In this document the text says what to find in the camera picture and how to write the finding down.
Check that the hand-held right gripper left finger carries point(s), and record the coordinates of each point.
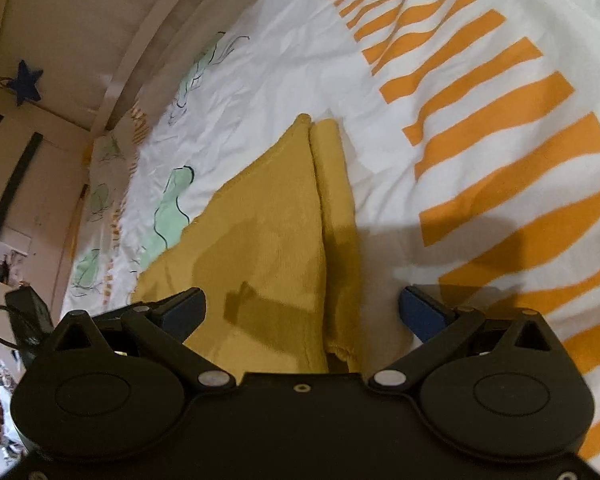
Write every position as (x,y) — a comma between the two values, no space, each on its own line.
(182,313)

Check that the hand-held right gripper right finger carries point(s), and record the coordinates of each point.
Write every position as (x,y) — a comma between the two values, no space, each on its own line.
(420,316)

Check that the mustard yellow garment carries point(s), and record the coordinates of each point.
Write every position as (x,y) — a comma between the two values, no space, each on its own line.
(270,220)

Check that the blue star decoration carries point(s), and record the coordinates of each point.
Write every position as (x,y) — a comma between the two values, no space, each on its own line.
(27,84)

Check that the white orange striped printed blanket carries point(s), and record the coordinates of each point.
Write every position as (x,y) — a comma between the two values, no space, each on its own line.
(290,50)

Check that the white bed frame rail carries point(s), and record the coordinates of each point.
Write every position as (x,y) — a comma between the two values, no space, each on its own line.
(130,65)

